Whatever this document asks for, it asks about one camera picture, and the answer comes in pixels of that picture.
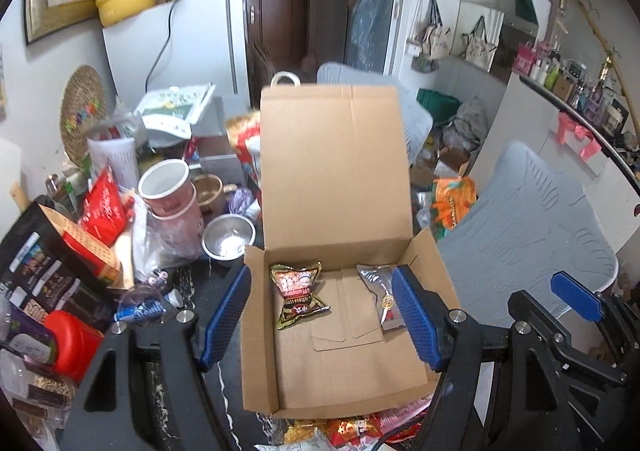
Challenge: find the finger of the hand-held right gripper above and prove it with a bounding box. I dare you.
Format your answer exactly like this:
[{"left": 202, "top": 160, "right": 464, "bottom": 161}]
[
  {"left": 550, "top": 270, "right": 640, "bottom": 373},
  {"left": 507, "top": 289, "right": 628, "bottom": 386}
]

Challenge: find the pink paper cup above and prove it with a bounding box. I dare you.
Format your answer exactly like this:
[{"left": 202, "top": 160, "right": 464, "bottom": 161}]
[
  {"left": 150, "top": 181, "right": 206, "bottom": 254},
  {"left": 138, "top": 158, "right": 194, "bottom": 218}
]

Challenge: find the woven round mat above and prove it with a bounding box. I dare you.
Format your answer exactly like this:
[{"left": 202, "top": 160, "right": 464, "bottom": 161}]
[{"left": 60, "top": 65, "right": 109, "bottom": 167}]

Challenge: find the beige tote bag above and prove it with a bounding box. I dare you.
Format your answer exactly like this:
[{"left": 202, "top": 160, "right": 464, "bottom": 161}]
[{"left": 420, "top": 0, "right": 454, "bottom": 60}]

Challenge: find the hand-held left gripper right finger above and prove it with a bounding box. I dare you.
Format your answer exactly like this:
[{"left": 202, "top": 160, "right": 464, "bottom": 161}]
[{"left": 391, "top": 264, "right": 582, "bottom": 451}]

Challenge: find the white fridge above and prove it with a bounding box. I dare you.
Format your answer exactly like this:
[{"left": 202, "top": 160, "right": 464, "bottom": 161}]
[{"left": 102, "top": 0, "right": 251, "bottom": 118}]

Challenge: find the white printed paper cup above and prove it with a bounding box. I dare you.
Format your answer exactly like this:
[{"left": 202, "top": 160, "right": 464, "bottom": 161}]
[{"left": 87, "top": 136, "right": 141, "bottom": 193}]

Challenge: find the red lid jar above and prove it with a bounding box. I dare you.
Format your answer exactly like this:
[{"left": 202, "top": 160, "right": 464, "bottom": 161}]
[{"left": 42, "top": 310, "right": 106, "bottom": 382}]

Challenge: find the silver snack packet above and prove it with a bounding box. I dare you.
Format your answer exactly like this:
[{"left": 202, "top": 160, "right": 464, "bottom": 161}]
[{"left": 356, "top": 263, "right": 408, "bottom": 334}]

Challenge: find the brass pot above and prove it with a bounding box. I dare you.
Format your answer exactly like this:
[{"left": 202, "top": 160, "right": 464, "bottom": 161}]
[{"left": 192, "top": 174, "right": 227, "bottom": 218}]

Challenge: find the red yellow snack bag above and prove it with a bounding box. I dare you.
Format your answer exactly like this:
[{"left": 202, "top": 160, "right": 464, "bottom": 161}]
[{"left": 226, "top": 111, "right": 264, "bottom": 188}]

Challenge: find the blue label plastic bottle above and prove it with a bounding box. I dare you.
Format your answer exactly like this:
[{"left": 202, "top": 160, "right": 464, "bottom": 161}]
[{"left": 115, "top": 288, "right": 184, "bottom": 325}]

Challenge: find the orange snack bag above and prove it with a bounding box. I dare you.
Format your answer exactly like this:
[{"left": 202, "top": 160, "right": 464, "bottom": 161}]
[{"left": 430, "top": 176, "right": 478, "bottom": 243}]

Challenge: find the black snack bag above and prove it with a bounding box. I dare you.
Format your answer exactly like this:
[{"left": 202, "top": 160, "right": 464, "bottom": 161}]
[{"left": 0, "top": 201, "right": 121, "bottom": 332}]

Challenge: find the grey cloth pile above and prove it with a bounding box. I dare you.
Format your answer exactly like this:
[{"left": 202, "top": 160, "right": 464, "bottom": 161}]
[{"left": 442, "top": 98, "right": 489, "bottom": 153}]

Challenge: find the green bag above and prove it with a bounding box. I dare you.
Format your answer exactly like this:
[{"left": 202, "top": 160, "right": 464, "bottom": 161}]
[{"left": 416, "top": 88, "right": 463, "bottom": 124}]

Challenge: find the dark red snack packet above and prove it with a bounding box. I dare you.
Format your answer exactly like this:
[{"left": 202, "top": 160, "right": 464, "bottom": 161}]
[{"left": 269, "top": 261, "right": 332, "bottom": 331}]

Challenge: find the row of cosmetic bottles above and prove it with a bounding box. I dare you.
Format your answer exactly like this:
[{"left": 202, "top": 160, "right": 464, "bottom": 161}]
[{"left": 512, "top": 41, "right": 640, "bottom": 144}]

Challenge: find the brown cardboard box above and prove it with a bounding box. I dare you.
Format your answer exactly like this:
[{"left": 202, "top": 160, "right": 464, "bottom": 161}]
[{"left": 241, "top": 85, "right": 463, "bottom": 419}]

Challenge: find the steel bowl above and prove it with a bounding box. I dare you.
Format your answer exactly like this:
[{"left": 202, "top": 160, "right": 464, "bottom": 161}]
[{"left": 201, "top": 214, "right": 257, "bottom": 261}]

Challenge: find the clear plastic bag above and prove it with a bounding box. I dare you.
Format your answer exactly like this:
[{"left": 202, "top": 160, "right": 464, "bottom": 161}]
[{"left": 131, "top": 201, "right": 211, "bottom": 283}]

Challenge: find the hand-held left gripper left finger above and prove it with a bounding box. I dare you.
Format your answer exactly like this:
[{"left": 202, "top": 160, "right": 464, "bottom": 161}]
[{"left": 57, "top": 263, "right": 253, "bottom": 451}]

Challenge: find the brown door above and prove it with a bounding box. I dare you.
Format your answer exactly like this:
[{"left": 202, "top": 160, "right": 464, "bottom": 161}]
[{"left": 244, "top": 0, "right": 312, "bottom": 73}]

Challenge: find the glass jar of nuts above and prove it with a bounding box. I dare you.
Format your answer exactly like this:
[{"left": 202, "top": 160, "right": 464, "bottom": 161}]
[{"left": 0, "top": 351, "right": 77, "bottom": 428}]

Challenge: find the pile of snack packets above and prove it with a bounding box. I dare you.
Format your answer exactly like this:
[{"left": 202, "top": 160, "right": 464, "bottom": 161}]
[{"left": 255, "top": 393, "right": 437, "bottom": 451}]

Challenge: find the white green printed box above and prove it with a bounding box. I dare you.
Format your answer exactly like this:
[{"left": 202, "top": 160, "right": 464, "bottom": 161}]
[{"left": 135, "top": 84, "right": 217, "bottom": 138}]

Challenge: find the orange red snack box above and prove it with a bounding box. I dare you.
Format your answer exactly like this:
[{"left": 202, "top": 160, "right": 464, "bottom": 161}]
[{"left": 50, "top": 216, "right": 124, "bottom": 288}]

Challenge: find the blue plastic cover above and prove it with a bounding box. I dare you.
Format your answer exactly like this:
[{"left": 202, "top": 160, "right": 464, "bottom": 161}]
[{"left": 345, "top": 0, "right": 397, "bottom": 78}]

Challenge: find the black power cable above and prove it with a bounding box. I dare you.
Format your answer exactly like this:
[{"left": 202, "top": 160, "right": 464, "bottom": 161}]
[{"left": 145, "top": 0, "right": 182, "bottom": 98}]

